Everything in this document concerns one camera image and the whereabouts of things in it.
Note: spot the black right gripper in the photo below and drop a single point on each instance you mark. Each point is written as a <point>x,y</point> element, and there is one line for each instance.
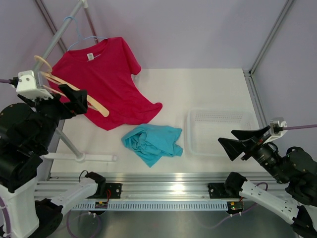
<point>234,147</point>

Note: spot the red t shirt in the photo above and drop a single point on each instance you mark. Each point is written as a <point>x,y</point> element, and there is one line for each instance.
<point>105,70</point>

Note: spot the beige plastic hanger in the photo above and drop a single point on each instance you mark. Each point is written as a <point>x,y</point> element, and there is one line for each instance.
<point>62,84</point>

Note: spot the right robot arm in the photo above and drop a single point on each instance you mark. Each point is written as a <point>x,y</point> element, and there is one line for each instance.
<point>296,169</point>

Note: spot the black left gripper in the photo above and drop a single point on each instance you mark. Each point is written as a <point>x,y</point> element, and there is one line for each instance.
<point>78,104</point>

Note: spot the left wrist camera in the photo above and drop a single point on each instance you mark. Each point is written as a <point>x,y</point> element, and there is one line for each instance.
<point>30,88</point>

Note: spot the white slotted cable duct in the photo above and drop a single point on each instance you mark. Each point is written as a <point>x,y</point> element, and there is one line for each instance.
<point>152,206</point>

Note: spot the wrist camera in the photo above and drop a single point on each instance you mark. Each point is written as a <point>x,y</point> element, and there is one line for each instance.
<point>277,126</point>
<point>30,88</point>

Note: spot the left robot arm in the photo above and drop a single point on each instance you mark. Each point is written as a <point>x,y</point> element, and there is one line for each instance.
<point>26,130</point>

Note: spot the aluminium rail base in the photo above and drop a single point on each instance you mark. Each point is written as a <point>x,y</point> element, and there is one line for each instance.
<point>142,186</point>

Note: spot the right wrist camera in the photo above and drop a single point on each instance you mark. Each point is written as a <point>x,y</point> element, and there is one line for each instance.
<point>277,126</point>

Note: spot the teal t shirt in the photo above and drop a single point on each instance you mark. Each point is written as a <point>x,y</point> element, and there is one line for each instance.
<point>151,142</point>

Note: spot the blue wire hanger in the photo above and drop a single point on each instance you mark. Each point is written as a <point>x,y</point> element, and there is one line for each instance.
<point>80,37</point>

